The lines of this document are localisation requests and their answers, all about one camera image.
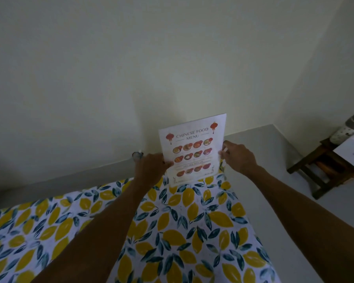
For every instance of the person's left hand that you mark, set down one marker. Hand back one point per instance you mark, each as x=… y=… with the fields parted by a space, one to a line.
x=149 y=169

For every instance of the person's left forearm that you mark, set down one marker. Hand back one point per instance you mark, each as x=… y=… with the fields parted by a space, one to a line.
x=90 y=235

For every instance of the white menu card with food pictures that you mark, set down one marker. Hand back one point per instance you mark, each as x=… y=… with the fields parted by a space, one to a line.
x=191 y=150

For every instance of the lemon print tablecloth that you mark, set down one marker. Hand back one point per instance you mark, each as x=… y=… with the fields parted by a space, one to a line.
x=165 y=232

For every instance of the speckled white bottle with grey lid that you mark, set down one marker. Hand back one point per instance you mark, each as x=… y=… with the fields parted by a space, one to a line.
x=346 y=129

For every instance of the small clear glass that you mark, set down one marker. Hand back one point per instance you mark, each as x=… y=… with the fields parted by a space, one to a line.
x=137 y=156

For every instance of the person's right thumb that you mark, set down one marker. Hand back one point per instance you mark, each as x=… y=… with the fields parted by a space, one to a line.
x=223 y=156

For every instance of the dark wooden stool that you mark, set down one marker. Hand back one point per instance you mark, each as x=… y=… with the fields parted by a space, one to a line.
x=321 y=170

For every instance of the person's right forearm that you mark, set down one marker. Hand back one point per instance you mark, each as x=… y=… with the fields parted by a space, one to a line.
x=306 y=223

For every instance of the person's right hand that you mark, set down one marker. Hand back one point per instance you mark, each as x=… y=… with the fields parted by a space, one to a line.
x=239 y=157

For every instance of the person's left thumb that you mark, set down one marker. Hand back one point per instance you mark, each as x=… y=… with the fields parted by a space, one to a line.
x=167 y=164

